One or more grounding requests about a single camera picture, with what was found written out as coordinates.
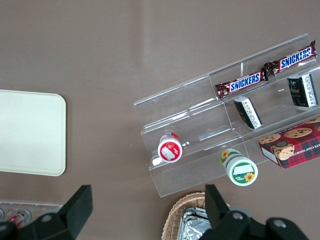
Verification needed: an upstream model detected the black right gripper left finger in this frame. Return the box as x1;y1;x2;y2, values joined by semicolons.
0;184;94;240

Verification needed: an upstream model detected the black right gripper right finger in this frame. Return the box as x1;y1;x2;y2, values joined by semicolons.
199;184;309;240

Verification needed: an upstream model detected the silver foil tray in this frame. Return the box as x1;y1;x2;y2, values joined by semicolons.
177;206;213;240

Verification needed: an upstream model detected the light tan wicker basket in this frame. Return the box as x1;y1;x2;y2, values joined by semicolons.
161;191;231;240

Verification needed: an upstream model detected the beige plastic serving tray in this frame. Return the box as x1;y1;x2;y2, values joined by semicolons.
0;89;67;177

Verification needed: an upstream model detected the clear acrylic bottle rack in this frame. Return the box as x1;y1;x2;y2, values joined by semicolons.
0;199;64;227

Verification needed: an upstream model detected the green sunflower yogurt cup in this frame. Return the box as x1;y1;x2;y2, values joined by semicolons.
219;148;259;187

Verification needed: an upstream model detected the red strawberry yogurt cup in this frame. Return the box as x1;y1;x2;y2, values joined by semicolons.
156;131;184;164

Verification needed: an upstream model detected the small black white carton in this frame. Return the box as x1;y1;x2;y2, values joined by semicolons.
233;95;264;131
286;72;320;109

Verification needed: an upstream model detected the red tartan cookie box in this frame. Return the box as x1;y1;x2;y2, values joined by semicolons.
258;116;320;171

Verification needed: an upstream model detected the clear acrylic stepped shelf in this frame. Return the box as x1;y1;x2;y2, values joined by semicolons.
133;72;252;199
207;33;320;173

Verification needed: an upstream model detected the Snickers chocolate bar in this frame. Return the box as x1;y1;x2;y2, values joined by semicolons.
214;69;270;101
262;39;318;77

